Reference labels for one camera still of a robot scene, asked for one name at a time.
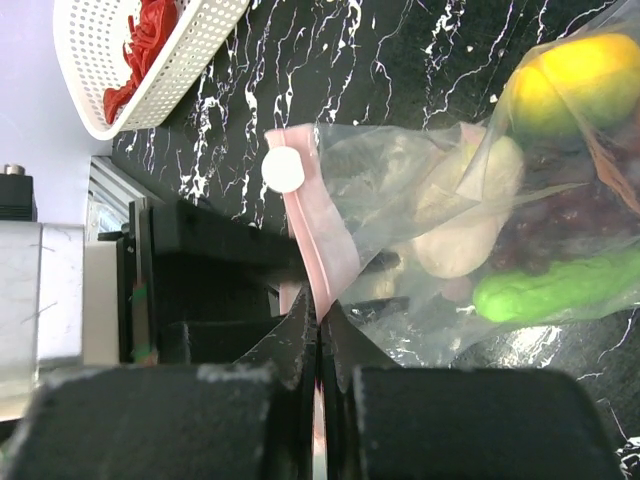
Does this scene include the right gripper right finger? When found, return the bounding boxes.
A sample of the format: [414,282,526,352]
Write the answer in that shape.
[320,305,622,479]

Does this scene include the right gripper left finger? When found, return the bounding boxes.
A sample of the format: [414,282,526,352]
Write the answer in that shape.
[1,288,317,479]

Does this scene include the clear zip top bag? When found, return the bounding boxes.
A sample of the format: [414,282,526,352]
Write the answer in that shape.
[266,1,639,352]

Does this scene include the red lobster toy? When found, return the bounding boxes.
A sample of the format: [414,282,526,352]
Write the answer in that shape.
[103,0,178,124]

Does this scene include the white bag zip slider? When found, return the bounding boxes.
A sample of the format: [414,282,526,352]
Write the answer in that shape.
[261,146,305,194]

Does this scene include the green vegetable toy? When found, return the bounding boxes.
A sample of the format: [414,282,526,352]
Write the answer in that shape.
[473,248,639,325]

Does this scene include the white radish toy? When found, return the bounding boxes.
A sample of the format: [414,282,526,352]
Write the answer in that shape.
[412,136,524,279]

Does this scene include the black marble pattern mat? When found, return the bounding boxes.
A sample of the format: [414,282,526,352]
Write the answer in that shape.
[112,0,640,480]

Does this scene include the yellow fruit toy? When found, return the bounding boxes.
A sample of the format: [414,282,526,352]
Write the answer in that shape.
[508,33,639,138]

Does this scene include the white perforated empty basket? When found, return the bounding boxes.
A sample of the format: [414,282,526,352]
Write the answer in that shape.
[53,0,248,141]

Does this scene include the aluminium frame rail front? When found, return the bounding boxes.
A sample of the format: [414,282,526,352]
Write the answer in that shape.
[85,156,155,242]

